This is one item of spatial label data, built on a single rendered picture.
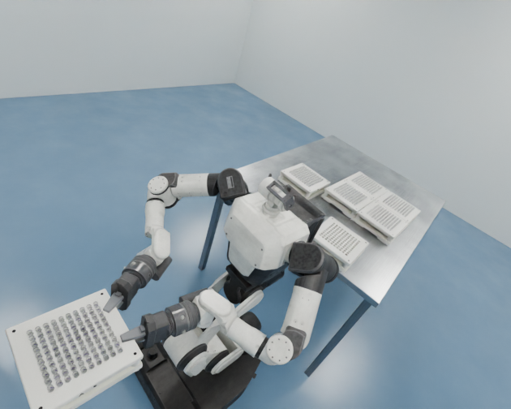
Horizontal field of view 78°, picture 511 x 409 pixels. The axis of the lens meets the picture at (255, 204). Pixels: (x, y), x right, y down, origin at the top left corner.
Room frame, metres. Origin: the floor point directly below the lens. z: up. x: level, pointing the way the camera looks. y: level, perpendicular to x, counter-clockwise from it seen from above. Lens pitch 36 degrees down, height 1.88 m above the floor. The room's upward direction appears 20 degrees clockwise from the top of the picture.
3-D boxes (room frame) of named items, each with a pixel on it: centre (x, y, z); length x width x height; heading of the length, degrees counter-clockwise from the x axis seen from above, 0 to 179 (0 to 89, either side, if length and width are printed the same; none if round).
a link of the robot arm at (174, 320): (0.49, 0.13, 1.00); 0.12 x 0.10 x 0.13; 136
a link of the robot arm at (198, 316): (0.58, 0.06, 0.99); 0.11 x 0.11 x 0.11; 46
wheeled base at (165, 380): (0.85, -0.05, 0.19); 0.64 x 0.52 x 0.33; 144
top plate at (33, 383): (0.36, 0.31, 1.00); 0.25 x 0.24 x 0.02; 54
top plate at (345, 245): (1.29, -0.47, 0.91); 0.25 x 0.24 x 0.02; 61
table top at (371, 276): (1.94, -0.57, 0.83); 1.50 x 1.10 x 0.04; 151
